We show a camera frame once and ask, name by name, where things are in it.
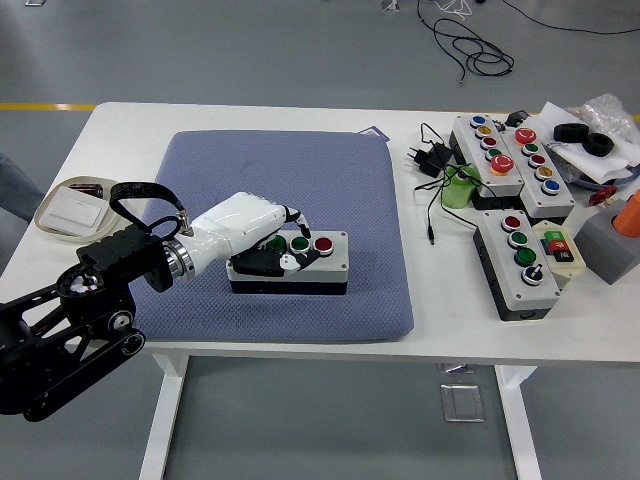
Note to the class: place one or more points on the person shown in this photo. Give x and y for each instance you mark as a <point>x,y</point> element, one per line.
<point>12,185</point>

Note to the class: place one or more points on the white paper sheet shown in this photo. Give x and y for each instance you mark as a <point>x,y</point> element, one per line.
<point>550,117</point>

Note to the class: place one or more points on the red valve knob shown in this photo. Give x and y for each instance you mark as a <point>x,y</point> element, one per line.
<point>602,194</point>

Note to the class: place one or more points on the grey metal stand foot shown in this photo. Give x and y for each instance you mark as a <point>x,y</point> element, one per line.
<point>391,4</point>

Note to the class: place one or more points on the grey block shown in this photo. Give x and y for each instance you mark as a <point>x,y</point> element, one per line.
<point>605,250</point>

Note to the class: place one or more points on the beige shallow tray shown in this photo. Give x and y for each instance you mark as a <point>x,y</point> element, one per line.
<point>55,187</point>

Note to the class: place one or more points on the purple-edged card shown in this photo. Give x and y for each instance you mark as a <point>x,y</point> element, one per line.
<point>377,132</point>

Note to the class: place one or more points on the blue rimmed bowl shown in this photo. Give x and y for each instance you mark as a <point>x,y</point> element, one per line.
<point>632,182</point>

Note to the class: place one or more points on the clear plastic bracket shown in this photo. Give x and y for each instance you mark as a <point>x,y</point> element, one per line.
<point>455,368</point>

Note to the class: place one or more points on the orange cylinder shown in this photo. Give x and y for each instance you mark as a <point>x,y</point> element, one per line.
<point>631,215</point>

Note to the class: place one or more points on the cream three-button switch box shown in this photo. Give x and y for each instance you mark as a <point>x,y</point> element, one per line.
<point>560,245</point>

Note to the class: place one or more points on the grey five-button control box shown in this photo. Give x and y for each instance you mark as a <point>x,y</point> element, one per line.
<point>525,175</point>
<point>467,140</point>

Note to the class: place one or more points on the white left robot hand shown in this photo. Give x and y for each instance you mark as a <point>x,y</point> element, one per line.
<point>235,225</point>

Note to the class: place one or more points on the clear floor plate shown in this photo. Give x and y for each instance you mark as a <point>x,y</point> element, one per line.
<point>462,402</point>

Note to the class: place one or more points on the white wall switch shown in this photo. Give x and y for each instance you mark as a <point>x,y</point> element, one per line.
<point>75,207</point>

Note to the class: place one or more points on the white table leg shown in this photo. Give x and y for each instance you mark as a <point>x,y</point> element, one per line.
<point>160,425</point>
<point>520,425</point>

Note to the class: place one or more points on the blue-grey woven mat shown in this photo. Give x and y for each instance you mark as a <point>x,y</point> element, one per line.
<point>325,175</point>

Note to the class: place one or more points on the dark red small case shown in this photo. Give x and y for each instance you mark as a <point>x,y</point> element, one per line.
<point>87,189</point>

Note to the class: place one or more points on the clear bubble wrap bag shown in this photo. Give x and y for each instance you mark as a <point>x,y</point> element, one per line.
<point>607,112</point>

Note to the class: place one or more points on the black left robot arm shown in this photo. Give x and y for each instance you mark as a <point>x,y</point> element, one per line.
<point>115,250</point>

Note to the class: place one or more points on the grey four-button control box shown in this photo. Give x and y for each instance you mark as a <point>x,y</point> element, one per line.
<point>500,260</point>
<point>330,265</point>

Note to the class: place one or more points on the black power adapter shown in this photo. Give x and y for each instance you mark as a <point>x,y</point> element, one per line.
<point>430,160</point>

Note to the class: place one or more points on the green cylinder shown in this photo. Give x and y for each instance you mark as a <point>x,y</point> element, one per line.
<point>457,192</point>

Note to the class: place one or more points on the small black device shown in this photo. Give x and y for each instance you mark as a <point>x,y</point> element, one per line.
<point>516,119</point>

